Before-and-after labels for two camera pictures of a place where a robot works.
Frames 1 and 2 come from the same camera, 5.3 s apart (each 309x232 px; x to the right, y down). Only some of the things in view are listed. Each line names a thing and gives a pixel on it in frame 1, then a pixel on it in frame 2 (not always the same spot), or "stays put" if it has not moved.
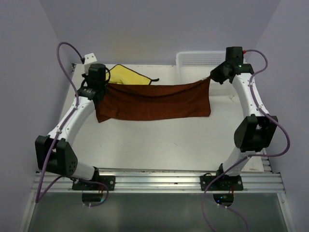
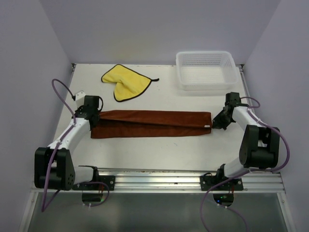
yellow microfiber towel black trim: x=120 y=74 stays put
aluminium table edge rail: x=256 y=180 stays put
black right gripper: x=215 y=74 -> x=217 y=123
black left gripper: x=86 y=76 -> x=79 y=109
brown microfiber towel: x=133 y=101 -> x=151 y=123
